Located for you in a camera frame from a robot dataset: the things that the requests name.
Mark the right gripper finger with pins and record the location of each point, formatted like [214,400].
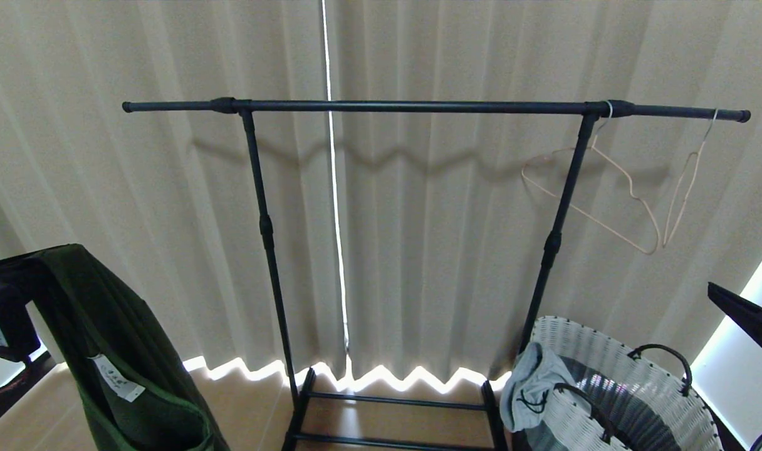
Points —
[754,322]

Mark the black clothes rack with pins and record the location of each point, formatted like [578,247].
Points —
[418,107]

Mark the beige curtain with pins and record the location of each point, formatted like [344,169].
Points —
[450,250]

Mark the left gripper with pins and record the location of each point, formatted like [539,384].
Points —
[14,319]

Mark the white laundry basket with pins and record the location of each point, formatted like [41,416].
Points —
[644,401]

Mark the green long-sleeved shirt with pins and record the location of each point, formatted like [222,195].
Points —
[118,332]

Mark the pale grey shorts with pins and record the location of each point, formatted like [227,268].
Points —
[534,376]

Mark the pink clothes hanger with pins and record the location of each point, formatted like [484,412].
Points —
[606,227]
[669,235]

